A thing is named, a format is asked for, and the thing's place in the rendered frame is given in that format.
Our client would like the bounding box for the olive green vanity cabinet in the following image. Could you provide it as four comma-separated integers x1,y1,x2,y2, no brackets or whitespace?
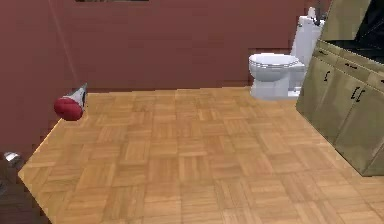
295,39,384,177

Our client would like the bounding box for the white toilet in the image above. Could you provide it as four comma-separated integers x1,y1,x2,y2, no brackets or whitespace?
248,15,325,101

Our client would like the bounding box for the olive framed mirror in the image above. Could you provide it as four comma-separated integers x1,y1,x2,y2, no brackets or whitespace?
320,0,384,43

